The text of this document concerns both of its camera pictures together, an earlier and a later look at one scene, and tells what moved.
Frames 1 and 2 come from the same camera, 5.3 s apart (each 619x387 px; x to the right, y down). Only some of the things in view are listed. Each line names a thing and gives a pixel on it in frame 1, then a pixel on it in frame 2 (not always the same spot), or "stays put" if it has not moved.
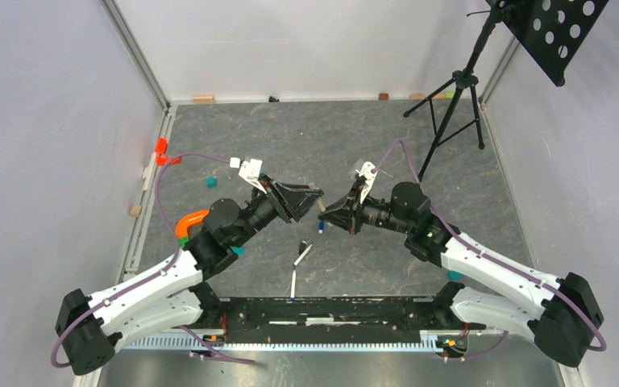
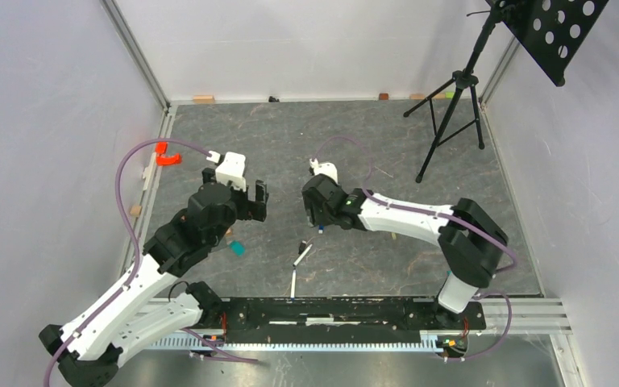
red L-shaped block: [164, 160] stays put
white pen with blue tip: [292, 289] stays put
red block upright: [161, 145] stays put
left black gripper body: [278, 197] → [249, 210]
